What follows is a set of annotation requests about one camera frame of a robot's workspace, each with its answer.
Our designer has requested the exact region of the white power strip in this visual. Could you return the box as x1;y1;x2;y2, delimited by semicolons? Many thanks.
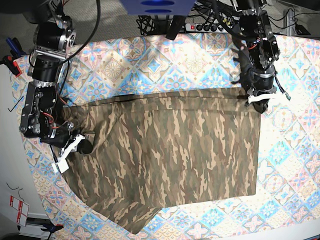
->
184;23;227;33

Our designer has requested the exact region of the red white label tag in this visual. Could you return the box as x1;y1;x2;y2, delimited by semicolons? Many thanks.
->
9;195;30;227

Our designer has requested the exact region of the blue clamp upper left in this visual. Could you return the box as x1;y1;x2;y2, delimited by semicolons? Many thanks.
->
6;37;26;58

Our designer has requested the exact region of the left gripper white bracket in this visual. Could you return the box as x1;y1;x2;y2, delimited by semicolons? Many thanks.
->
239;67;292;115

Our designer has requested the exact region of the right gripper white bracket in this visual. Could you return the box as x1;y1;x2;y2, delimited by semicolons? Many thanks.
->
40;127;86;173

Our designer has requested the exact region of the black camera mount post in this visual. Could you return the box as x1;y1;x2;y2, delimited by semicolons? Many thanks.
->
165;15;186;41

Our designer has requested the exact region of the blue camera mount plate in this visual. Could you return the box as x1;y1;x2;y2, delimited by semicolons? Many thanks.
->
120;0;196;16

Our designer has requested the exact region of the black hex key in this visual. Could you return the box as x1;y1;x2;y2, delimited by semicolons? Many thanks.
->
7;95;24;113

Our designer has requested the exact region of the camouflage T-shirt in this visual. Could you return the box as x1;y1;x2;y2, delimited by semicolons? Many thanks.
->
63;88;261;234

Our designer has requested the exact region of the patterned tile tablecloth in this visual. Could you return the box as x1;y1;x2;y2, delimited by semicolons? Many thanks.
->
23;33;320;240

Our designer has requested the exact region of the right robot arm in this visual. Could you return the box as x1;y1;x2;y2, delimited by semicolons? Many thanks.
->
19;0;85;173

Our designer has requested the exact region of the blue clamp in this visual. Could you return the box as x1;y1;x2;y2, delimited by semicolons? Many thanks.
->
6;37;26;58
40;223;64;234

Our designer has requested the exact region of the blue clamp lower left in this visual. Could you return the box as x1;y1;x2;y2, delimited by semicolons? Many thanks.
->
40;223;64;234

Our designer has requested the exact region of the red black clamp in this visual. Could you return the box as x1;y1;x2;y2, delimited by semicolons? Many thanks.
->
0;55;22;77

